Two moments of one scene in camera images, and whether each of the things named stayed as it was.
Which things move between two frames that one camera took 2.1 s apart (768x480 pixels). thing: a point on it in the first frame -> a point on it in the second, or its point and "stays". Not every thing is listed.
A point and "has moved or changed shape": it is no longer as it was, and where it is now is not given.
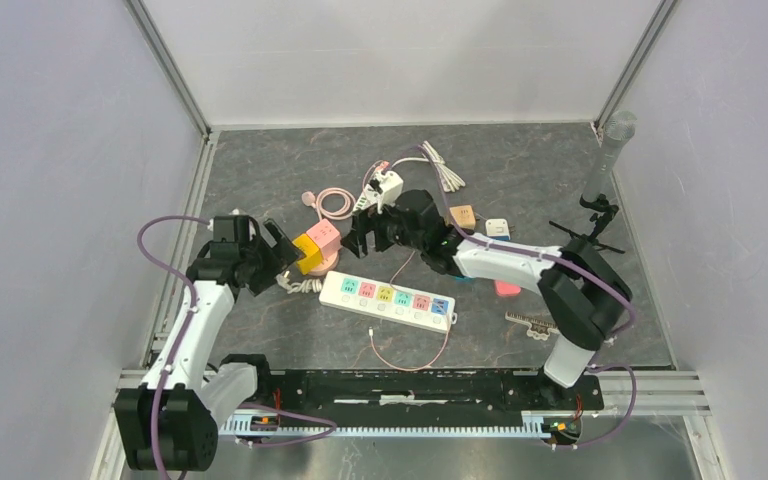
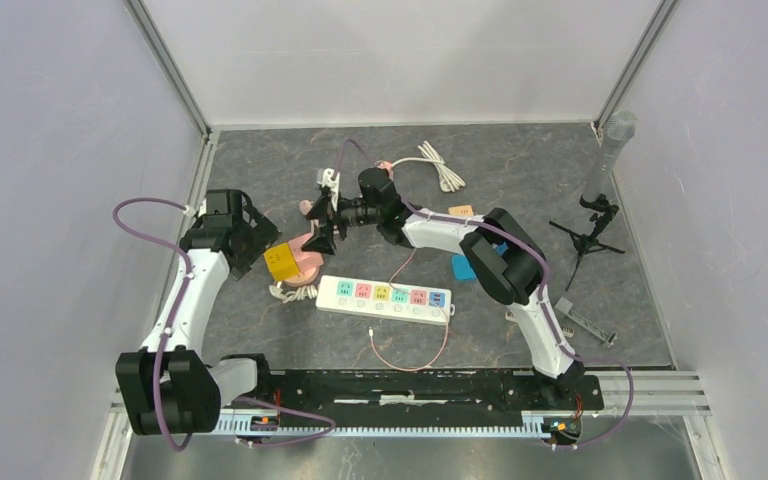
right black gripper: (364, 221) -> (324, 212)
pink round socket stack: (327, 266) -> (308, 264)
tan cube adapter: (464, 216) stays
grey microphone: (617, 132) stays
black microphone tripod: (608, 210) stays
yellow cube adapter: (312, 258) has moved or changed shape
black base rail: (400, 392) stays
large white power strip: (423, 310) stays
